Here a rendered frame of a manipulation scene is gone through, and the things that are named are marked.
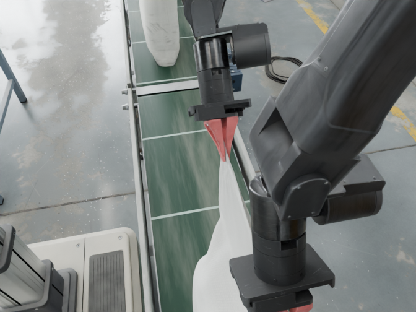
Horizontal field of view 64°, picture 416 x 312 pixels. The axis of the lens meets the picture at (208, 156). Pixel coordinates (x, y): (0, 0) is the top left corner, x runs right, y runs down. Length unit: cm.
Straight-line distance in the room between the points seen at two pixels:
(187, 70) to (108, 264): 111
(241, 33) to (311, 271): 37
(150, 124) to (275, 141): 136
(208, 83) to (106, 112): 179
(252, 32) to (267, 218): 33
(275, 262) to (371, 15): 24
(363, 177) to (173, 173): 111
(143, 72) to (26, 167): 87
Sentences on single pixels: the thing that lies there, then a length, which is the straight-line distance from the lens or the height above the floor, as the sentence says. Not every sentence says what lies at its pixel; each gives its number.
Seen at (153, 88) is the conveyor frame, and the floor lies 38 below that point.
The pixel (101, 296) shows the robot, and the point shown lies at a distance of 133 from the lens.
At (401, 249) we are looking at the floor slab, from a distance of 187.
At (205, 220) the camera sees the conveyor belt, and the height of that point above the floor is 38.
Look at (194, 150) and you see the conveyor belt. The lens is 147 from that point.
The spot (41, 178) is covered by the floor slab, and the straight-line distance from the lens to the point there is 206.
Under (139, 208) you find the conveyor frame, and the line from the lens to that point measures 127.
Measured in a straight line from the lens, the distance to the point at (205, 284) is 69.
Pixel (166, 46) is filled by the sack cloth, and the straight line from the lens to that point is 192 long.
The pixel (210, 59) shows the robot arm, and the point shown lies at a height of 117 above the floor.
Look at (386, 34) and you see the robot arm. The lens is 22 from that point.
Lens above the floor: 147
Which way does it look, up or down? 49 degrees down
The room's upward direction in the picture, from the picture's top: straight up
